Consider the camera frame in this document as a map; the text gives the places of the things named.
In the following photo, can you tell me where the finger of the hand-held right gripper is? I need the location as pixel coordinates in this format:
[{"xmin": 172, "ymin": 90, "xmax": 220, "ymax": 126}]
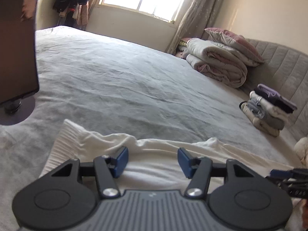
[
  {"xmin": 276, "ymin": 177, "xmax": 308, "ymax": 199},
  {"xmin": 266, "ymin": 168, "xmax": 308, "ymax": 179}
]

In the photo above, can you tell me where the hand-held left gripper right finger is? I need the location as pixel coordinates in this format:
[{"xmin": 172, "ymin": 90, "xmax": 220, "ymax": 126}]
[{"xmin": 177, "ymin": 147, "xmax": 256, "ymax": 200}]

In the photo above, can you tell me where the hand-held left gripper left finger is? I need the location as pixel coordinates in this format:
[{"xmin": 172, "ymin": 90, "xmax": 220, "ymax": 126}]
[{"xmin": 51, "ymin": 146, "xmax": 129, "ymax": 200}]

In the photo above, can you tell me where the white garment with ribbed hem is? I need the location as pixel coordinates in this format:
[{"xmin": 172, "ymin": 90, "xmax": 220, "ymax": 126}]
[{"xmin": 38, "ymin": 119, "xmax": 304, "ymax": 194}]

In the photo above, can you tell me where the stack of folded clothes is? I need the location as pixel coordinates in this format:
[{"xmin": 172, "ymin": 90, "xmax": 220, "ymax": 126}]
[{"xmin": 239, "ymin": 84, "xmax": 298, "ymax": 138}]

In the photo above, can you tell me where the cream plush toy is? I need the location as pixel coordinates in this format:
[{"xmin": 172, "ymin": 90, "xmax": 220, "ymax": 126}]
[{"xmin": 294, "ymin": 137, "xmax": 308, "ymax": 167}]

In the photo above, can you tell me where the grey bed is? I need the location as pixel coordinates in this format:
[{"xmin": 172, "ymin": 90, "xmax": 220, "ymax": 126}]
[{"xmin": 0, "ymin": 25, "xmax": 308, "ymax": 231}]

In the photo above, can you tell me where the folded grey pink quilt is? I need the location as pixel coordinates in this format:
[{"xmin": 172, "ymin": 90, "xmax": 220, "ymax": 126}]
[{"xmin": 186, "ymin": 38, "xmax": 248, "ymax": 88}]

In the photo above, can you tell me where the grey padded headboard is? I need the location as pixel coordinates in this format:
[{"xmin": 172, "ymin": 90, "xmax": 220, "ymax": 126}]
[{"xmin": 243, "ymin": 38, "xmax": 308, "ymax": 140}]

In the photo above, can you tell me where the round grey stand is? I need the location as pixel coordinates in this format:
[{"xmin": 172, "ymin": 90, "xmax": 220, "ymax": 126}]
[{"xmin": 0, "ymin": 93, "xmax": 36, "ymax": 126}]

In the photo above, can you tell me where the pink patterned pillow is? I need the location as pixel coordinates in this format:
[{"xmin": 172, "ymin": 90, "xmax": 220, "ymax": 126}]
[{"xmin": 176, "ymin": 37, "xmax": 193, "ymax": 59}]

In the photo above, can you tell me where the grey pink pillow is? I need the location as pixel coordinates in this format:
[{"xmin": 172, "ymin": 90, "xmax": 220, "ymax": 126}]
[{"xmin": 204, "ymin": 27, "xmax": 265, "ymax": 67}]

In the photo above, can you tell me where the beige patterned curtain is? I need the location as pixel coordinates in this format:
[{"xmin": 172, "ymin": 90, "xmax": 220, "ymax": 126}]
[{"xmin": 165, "ymin": 0, "xmax": 229, "ymax": 54}]

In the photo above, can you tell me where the pink hanging garment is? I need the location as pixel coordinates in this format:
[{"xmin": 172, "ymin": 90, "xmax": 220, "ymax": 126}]
[{"xmin": 72, "ymin": 2, "xmax": 89, "ymax": 26}]

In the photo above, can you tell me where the dark tablet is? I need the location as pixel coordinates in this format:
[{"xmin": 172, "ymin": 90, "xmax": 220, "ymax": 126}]
[{"xmin": 0, "ymin": 0, "xmax": 40, "ymax": 105}]

